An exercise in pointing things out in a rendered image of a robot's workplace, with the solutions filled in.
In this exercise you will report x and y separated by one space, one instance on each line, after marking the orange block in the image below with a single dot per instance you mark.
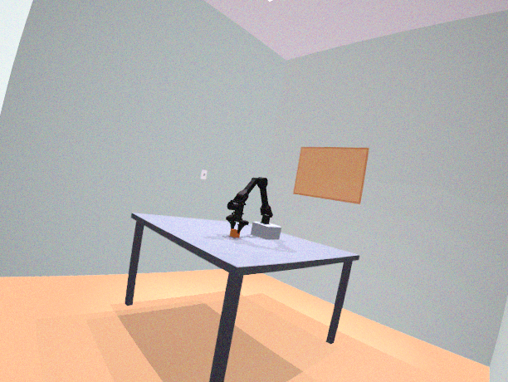
233 233

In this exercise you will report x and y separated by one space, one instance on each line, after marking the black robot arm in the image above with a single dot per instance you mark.
239 201

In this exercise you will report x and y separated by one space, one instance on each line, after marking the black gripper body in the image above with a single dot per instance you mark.
239 220

